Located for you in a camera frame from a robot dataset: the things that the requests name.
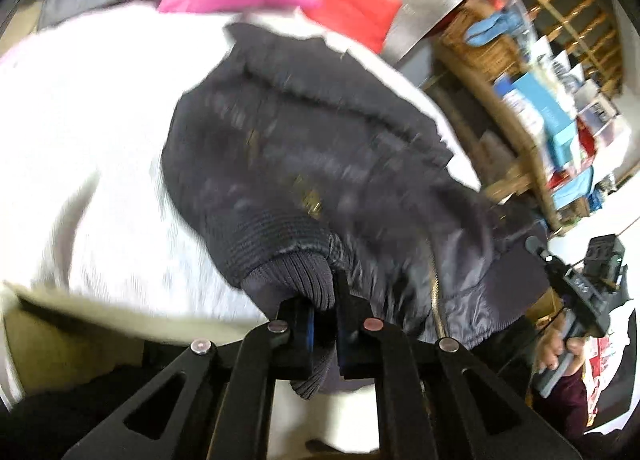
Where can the orange-red pillow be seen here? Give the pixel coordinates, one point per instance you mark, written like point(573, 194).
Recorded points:
point(355, 5)

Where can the person's right hand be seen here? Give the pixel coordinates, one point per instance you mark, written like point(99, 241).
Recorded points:
point(550, 350)

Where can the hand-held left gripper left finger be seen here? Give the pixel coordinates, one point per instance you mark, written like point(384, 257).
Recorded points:
point(304, 340)

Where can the blue cloth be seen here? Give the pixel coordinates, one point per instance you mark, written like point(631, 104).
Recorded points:
point(492, 27)

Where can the black quilted jacket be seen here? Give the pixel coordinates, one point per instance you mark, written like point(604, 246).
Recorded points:
point(310, 155)

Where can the wooden table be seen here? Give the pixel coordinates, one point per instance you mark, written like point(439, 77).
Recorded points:
point(520, 155)

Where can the white blanket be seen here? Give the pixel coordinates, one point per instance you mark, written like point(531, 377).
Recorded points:
point(90, 140)

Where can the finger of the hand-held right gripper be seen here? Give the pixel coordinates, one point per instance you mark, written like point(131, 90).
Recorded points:
point(547, 260)

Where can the beige sofa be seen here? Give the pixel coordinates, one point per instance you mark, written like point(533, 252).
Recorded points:
point(75, 340)

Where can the wicker basket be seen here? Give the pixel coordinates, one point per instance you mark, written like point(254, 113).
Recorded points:
point(460, 47)

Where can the person's right forearm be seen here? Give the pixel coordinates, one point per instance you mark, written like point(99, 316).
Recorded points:
point(567, 400)

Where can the light blue box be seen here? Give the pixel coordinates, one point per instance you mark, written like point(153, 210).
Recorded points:
point(545, 115)

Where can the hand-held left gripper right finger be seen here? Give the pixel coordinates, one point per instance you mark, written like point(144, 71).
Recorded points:
point(350, 340)

